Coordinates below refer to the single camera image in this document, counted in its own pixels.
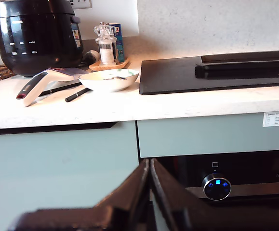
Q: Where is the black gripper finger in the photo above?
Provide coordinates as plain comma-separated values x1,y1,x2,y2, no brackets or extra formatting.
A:
150,158,210,231
93,158,151,231

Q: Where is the blue-lit mode rotary knob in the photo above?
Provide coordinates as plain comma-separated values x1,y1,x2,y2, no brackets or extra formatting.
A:
201,172,232,201

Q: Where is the black built-in oven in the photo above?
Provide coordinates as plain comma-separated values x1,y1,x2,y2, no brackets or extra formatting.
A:
140,149,279,231

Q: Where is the pale green filler panel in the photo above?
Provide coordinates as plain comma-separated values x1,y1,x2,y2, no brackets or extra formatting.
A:
137,112,279,158

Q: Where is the white ceramic bowl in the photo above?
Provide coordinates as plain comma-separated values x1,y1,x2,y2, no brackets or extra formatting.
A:
78,69,140,93

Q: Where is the black chopstick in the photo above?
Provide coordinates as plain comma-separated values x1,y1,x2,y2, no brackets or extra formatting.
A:
65,88,92,103
38,81,82,97

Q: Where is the black glass hob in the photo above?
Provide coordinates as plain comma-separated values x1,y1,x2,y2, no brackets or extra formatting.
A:
139,50,279,95

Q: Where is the white programme table sticker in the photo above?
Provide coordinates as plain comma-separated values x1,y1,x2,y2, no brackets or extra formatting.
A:
262,110,279,128

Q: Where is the small wooden tray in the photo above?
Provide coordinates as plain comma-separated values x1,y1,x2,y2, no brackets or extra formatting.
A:
88,57,131,72

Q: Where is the clear salt grinder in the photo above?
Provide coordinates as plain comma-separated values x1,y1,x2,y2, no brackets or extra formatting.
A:
93,22,118,66

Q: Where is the small black white object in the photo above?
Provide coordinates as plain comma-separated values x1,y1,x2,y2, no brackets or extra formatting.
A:
82,50,101,66

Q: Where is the clear pepper grinder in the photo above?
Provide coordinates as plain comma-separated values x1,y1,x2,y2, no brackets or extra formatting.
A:
106,23,119,64

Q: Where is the blue salt carton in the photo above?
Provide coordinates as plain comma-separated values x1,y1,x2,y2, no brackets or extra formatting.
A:
109,23,125,63

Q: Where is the black rice cooker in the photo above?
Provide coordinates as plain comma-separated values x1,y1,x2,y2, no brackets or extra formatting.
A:
0,0,85,78

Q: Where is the white handled kitchen tool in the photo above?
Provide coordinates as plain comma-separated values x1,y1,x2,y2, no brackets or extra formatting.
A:
15,67,88,108

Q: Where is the white double wall socket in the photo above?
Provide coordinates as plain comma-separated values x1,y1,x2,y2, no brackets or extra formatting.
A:
70,0,92,10

